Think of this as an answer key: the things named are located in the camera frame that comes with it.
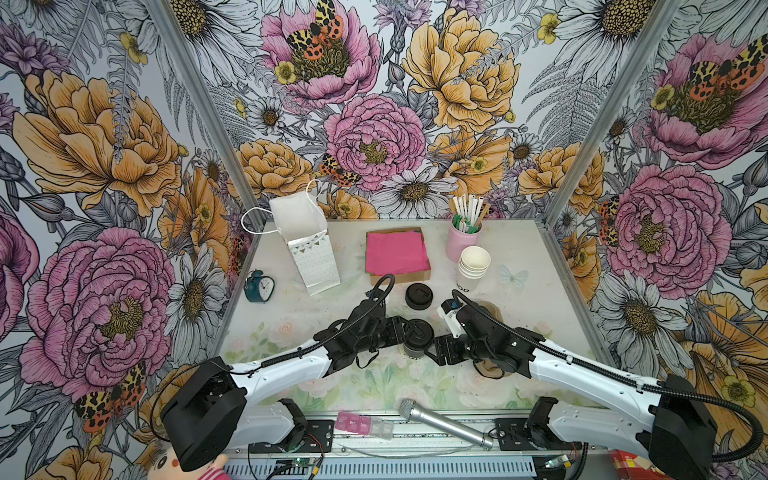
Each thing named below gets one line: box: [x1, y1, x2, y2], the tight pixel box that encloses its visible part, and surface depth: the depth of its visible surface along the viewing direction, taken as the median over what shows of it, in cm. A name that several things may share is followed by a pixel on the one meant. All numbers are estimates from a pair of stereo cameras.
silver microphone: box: [398, 398, 493, 451], surface depth 76 cm
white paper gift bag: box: [269, 191, 341, 296], surface depth 92 cm
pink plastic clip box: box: [335, 412, 394, 440], surface depth 76 cm
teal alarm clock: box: [244, 269, 275, 303], surface depth 97 cm
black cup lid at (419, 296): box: [405, 282, 434, 311], surface depth 99 cm
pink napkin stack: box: [366, 231, 431, 276], surface depth 111 cm
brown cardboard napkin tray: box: [365, 227, 431, 285], surface depth 111 cm
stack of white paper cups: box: [456, 245, 491, 292], surface depth 96 cm
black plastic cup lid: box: [404, 318, 435, 350], surface depth 81 cm
